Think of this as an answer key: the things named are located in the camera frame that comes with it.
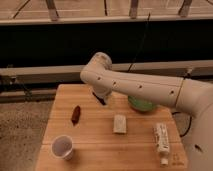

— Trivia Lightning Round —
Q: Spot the green bowl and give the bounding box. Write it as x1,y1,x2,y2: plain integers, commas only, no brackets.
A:
128,96,156,112

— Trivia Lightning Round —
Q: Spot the white tube bottle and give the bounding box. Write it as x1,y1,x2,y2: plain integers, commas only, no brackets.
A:
154,123,170,166

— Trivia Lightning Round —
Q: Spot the black floor cable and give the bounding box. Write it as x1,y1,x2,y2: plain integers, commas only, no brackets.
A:
171,111,194,138

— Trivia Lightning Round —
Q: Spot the black smartphone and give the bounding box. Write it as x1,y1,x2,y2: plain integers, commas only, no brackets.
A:
92,92,106,105

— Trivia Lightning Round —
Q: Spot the black hanging cable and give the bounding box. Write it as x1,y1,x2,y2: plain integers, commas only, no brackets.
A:
126,12,152,73

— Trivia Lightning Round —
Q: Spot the white sponge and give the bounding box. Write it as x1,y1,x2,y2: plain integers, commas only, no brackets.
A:
113,115,127,134

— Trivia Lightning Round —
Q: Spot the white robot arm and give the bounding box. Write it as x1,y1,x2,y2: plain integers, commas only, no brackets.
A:
80,52,213,171

